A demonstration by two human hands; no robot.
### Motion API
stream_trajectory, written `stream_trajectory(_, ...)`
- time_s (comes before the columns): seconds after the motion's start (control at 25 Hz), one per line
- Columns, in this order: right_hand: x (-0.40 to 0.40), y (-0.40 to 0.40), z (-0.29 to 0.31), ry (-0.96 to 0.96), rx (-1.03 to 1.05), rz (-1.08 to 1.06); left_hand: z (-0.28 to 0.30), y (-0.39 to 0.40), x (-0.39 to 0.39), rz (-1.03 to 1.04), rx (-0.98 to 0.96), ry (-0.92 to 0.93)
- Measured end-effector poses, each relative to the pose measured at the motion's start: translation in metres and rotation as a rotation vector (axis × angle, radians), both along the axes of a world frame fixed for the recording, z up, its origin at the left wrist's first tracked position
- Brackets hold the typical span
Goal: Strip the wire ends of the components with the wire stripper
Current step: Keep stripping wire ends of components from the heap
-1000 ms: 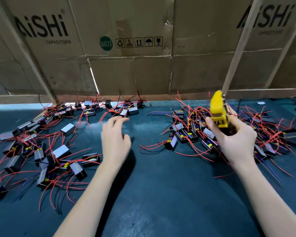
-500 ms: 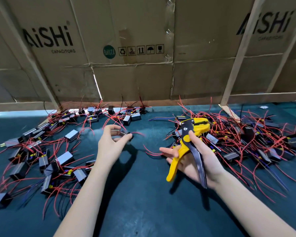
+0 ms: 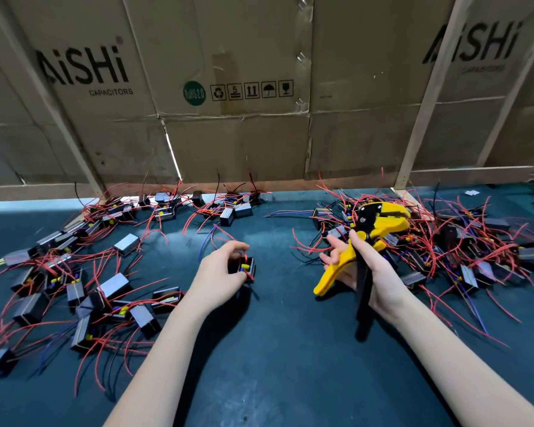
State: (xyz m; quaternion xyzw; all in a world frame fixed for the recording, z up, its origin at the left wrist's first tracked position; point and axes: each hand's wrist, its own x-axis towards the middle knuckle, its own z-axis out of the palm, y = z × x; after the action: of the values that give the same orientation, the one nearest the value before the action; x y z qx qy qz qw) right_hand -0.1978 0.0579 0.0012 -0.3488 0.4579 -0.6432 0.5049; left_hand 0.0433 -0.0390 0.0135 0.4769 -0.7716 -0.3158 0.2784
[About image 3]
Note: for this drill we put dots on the person's right hand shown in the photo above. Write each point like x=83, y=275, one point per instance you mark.
x=385, y=284

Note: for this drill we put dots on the black module with yellow terminals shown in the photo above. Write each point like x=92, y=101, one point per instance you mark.
x=246, y=267

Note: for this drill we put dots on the person's left fingers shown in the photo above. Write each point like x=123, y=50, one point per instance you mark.
x=233, y=247

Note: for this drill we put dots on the small white paper scrap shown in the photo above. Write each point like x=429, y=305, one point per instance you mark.
x=472, y=193

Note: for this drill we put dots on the person's left forearm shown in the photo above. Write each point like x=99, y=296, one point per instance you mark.
x=160, y=369

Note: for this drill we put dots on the printed brown cardboard sheet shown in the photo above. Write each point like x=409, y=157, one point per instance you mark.
x=365, y=84
x=204, y=142

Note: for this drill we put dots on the person's right forearm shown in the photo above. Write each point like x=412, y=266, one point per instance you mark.
x=454, y=364

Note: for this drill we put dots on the person's right thumb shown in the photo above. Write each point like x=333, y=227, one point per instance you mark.
x=360, y=246

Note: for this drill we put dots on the person's left hand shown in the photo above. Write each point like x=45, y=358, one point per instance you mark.
x=211, y=277

